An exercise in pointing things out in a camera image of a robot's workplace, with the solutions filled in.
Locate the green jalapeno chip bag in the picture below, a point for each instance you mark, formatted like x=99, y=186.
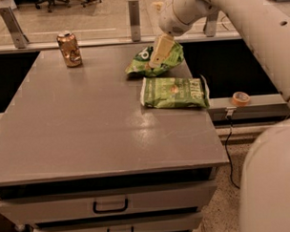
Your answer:
x=174, y=92

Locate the grey drawer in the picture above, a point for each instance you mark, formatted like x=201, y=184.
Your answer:
x=133, y=200
x=170, y=223

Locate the metal glass bracket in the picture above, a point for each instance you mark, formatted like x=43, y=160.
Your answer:
x=210, y=27
x=134, y=20
x=19, y=39

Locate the gold soda can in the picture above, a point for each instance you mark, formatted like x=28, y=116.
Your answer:
x=67, y=44

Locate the black office chair base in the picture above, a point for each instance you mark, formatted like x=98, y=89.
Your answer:
x=52, y=3

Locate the green rice chip bag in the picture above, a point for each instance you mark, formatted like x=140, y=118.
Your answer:
x=140, y=65

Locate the upper grey drawer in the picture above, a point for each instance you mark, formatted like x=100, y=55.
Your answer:
x=133, y=200

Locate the right metal glass bracket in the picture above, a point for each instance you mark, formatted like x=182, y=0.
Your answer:
x=210, y=27

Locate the left metal glass bracket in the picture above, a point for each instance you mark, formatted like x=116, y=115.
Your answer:
x=19, y=39

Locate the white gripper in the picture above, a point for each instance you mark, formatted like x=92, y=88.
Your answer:
x=172, y=24

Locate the middle metal glass bracket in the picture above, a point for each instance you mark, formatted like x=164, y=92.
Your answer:
x=134, y=20

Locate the orange tape roll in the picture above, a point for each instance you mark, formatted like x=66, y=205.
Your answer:
x=240, y=99

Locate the lower grey drawer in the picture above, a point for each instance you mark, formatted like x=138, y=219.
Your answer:
x=170, y=223

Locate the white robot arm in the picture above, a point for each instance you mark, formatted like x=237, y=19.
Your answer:
x=265, y=179

